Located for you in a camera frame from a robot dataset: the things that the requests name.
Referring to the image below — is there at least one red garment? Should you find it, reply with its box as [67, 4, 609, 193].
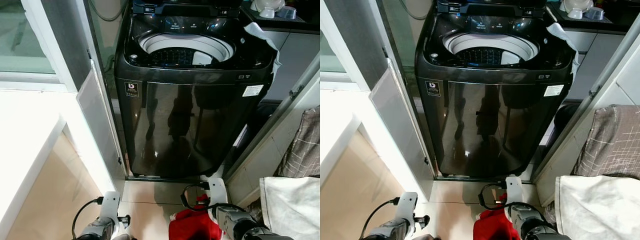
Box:
[473, 194, 522, 240]
[168, 194, 224, 240]

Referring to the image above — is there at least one black top-load washing machine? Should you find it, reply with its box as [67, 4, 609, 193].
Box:
[114, 0, 280, 180]
[415, 0, 577, 180]

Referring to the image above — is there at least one grey sliding door panel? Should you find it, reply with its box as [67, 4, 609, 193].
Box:
[77, 59, 127, 180]
[369, 59, 437, 182]

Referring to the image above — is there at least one white cloth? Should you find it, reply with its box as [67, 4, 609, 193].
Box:
[258, 175, 321, 240]
[554, 174, 640, 240]

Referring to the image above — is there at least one chair with brown checked cover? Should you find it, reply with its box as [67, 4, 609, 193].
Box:
[572, 103, 640, 179]
[276, 105, 321, 179]

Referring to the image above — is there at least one white paper sheet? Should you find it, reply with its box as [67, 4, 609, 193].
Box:
[243, 22, 281, 77]
[546, 22, 579, 77]

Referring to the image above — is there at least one dark shelf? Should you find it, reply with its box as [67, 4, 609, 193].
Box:
[242, 0, 321, 35]
[547, 0, 640, 35]

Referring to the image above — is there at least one blue translucent container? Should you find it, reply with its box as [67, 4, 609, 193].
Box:
[583, 6, 606, 21]
[277, 6, 299, 20]

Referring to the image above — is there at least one white cup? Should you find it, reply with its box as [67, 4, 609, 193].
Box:
[559, 0, 596, 20]
[250, 0, 286, 20]

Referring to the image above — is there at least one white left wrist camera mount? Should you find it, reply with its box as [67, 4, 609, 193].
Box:
[394, 192, 419, 237]
[99, 191, 121, 237]

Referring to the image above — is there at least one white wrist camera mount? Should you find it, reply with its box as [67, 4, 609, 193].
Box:
[206, 175, 229, 207]
[504, 175, 524, 207]
[99, 191, 121, 237]
[394, 192, 419, 237]

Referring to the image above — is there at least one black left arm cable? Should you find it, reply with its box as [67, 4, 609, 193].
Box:
[71, 197, 105, 240]
[360, 197, 399, 237]

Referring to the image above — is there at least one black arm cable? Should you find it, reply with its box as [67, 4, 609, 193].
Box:
[180, 183, 247, 213]
[360, 197, 399, 237]
[71, 197, 105, 240]
[477, 183, 543, 213]

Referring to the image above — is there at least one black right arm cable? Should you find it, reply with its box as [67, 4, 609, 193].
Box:
[477, 183, 543, 213]
[180, 183, 247, 213]

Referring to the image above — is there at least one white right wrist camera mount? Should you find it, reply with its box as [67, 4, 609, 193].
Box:
[504, 175, 524, 207]
[206, 175, 229, 207]

